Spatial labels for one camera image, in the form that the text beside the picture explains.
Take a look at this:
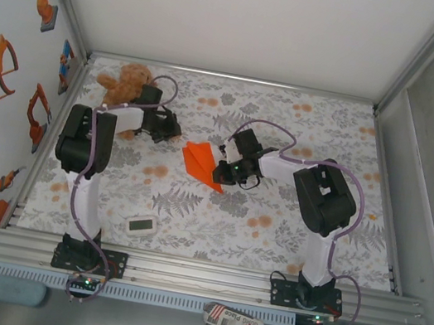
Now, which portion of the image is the orange paper sheet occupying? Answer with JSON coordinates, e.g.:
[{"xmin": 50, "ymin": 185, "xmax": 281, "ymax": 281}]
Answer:
[{"xmin": 174, "ymin": 138, "xmax": 232, "ymax": 195}]

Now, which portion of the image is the brown teddy bear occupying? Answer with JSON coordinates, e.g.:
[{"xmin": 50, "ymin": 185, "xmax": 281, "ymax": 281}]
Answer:
[{"xmin": 86, "ymin": 57, "xmax": 156, "ymax": 144}]

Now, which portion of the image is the floral printed table mat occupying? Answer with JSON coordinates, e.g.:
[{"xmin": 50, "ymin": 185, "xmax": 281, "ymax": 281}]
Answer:
[{"xmin": 15, "ymin": 46, "xmax": 423, "ymax": 294}]

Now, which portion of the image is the white digital timer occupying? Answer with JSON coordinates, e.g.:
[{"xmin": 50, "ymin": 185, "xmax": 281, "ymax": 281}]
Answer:
[{"xmin": 122, "ymin": 211, "xmax": 160, "ymax": 240}]

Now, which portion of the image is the red striped printed package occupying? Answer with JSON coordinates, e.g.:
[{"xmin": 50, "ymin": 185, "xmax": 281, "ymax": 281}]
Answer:
[{"xmin": 200, "ymin": 299, "xmax": 271, "ymax": 325}]

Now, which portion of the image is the blue grey sponge pad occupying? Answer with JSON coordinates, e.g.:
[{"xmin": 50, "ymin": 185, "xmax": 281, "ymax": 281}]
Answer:
[{"xmin": 0, "ymin": 274, "xmax": 51, "ymax": 310}]

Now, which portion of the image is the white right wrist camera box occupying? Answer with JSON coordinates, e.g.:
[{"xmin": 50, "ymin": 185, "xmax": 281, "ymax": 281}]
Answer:
[{"xmin": 218, "ymin": 138, "xmax": 244, "ymax": 166}]

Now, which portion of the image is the aluminium frame bar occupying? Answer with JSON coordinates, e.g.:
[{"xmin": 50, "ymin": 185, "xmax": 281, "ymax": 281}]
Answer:
[
  {"xmin": 88, "ymin": 48, "xmax": 380, "ymax": 109},
  {"xmin": 345, "ymin": 107, "xmax": 434, "ymax": 296},
  {"xmin": 6, "ymin": 47, "xmax": 96, "ymax": 236}
]

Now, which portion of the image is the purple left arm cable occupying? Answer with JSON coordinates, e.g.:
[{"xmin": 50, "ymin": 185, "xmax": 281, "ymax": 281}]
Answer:
[{"xmin": 51, "ymin": 61, "xmax": 182, "ymax": 315}]

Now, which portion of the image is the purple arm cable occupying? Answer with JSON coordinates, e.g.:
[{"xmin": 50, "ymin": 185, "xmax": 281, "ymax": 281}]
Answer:
[
  {"xmin": 195, "ymin": 114, "xmax": 390, "ymax": 325},
  {"xmin": 51, "ymin": 61, "xmax": 182, "ymax": 315}
]

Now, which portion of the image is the blue orange wall sticker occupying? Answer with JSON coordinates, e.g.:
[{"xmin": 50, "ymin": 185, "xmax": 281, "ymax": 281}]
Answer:
[{"xmin": 52, "ymin": 37, "xmax": 90, "ymax": 99}]

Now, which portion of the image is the wide slotted aluminium rail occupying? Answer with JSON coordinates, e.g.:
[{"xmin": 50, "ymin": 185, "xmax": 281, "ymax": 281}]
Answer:
[{"xmin": 0, "ymin": 223, "xmax": 434, "ymax": 325}]

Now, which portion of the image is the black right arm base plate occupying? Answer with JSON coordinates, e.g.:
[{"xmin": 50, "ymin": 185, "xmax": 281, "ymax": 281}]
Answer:
[{"xmin": 266, "ymin": 277, "xmax": 346, "ymax": 318}]

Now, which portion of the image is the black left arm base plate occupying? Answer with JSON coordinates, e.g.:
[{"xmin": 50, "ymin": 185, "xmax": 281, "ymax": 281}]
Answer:
[{"xmin": 50, "ymin": 239, "xmax": 130, "ymax": 281}]

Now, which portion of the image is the white slotted cable duct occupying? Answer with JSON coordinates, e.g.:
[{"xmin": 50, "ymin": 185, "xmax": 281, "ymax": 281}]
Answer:
[{"xmin": 0, "ymin": 262, "xmax": 298, "ymax": 325}]

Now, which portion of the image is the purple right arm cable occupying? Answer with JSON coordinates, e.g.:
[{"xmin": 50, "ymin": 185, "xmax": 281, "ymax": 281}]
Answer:
[{"xmin": 195, "ymin": 114, "xmax": 390, "ymax": 325}]

